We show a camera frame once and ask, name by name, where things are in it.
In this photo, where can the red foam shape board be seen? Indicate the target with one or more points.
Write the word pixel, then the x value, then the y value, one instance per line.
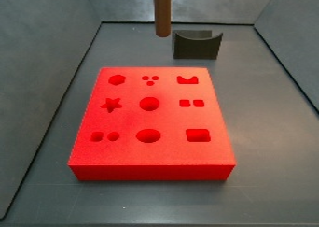
pixel 152 127

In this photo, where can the brown oval rod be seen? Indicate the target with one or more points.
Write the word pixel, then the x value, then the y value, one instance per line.
pixel 162 17

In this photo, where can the dark grey curved block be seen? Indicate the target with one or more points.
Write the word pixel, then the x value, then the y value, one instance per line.
pixel 194 44

